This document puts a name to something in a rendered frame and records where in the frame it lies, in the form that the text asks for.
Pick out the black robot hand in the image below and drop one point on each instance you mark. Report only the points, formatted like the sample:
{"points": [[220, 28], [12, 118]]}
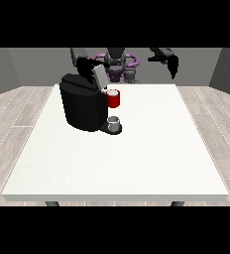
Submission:
{"points": [[84, 67], [173, 64]]}

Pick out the black coffee machine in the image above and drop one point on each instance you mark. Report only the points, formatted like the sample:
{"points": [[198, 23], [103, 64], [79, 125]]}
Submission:
{"points": [[82, 105]]}

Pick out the small grey cup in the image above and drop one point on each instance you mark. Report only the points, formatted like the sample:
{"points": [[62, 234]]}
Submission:
{"points": [[113, 124]]}

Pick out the red pod holder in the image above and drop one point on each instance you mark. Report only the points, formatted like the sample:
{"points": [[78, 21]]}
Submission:
{"points": [[113, 100]]}

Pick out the dark table leg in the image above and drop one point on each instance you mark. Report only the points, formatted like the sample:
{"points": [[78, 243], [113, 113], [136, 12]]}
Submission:
{"points": [[52, 203]]}

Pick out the small grey coffee pod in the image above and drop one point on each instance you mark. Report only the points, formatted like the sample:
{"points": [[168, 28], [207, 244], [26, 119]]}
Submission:
{"points": [[129, 76]]}

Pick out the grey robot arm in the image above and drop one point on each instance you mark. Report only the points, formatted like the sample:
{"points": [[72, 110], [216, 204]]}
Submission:
{"points": [[163, 51], [78, 54]]}

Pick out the pale grey machine lid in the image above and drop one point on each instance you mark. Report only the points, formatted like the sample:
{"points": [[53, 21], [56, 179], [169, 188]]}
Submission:
{"points": [[100, 77]]}

